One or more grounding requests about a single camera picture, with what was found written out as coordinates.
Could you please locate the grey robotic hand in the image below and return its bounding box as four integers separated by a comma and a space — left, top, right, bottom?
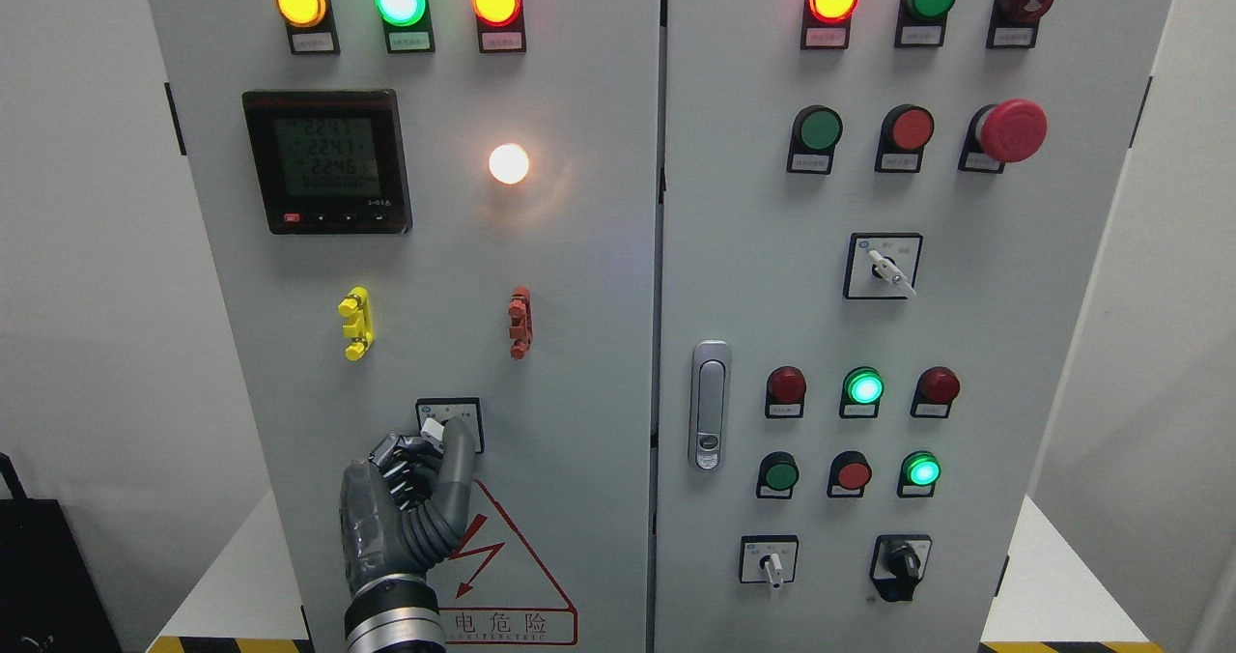
340, 419, 476, 596

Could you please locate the white rotary switch door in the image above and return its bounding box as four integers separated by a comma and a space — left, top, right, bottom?
415, 397, 486, 455

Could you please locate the red electric hazard warning sticker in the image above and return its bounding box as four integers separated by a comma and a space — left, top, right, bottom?
429, 481, 578, 647

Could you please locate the grey left cabinet door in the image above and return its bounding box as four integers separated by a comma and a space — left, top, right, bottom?
150, 0, 660, 652

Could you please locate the grey cabinet door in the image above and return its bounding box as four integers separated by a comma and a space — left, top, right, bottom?
150, 0, 660, 652
655, 0, 1170, 652

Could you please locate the black digital power meter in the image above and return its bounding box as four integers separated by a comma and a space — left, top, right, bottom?
242, 89, 413, 235

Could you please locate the clear small light bulb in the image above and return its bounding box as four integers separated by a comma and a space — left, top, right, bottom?
489, 142, 530, 186

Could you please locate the dark red lamp left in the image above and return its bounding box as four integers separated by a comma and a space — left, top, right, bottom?
765, 364, 807, 419

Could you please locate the dark red lamp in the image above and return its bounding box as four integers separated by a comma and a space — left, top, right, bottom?
910, 366, 962, 419
765, 364, 807, 419

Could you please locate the red push button lower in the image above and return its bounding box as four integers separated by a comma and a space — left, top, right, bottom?
827, 450, 873, 498

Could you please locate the red push button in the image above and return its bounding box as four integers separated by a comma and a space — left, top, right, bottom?
827, 450, 873, 498
874, 104, 934, 174

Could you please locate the lit green lamp middle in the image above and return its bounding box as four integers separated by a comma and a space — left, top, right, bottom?
838, 366, 885, 419

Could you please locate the green indicator lamp top left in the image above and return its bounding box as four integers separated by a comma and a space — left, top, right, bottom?
375, 0, 435, 54

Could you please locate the green indicator lamp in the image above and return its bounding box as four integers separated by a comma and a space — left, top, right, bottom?
892, 0, 957, 48
375, 0, 435, 54

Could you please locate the yellow indicator lamp top left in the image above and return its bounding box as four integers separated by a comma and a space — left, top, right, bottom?
274, 0, 340, 54

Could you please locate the red-orange indicator lamp left door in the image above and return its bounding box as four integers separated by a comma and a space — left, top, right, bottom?
472, 0, 527, 53

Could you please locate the lit green push button lower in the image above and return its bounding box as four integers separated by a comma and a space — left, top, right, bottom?
896, 450, 941, 498

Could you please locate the dark red lamp right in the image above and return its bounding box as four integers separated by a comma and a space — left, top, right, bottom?
910, 366, 962, 419

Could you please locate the green push button upper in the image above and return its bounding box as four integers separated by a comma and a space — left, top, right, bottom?
786, 104, 843, 176

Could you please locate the grey right cabinet door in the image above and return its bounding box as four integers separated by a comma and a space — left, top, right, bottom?
655, 0, 1170, 652

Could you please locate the red push button upper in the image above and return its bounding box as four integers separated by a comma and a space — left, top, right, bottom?
874, 104, 934, 174

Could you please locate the lit red indicator right door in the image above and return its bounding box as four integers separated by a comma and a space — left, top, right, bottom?
801, 0, 859, 49

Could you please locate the red emergency stop mushroom button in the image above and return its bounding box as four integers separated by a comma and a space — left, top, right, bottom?
958, 99, 1048, 174

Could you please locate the green indicator lamp top right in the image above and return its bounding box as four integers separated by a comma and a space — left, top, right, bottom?
892, 0, 957, 48

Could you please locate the dark red buzzer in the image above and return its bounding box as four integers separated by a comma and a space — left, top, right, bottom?
986, 0, 1054, 49

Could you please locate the silver cabinet door handle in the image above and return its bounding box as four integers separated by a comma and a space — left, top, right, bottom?
688, 340, 730, 471

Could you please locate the white rotary switch lower right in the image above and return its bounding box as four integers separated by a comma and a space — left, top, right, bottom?
739, 534, 800, 594

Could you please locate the white rotary switch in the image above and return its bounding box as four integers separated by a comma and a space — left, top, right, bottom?
739, 534, 800, 594
843, 233, 923, 299

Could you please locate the black selector knob switch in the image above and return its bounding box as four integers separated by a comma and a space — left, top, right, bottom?
869, 534, 933, 602

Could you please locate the white rotary switch upper right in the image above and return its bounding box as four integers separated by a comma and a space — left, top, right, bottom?
843, 233, 923, 299

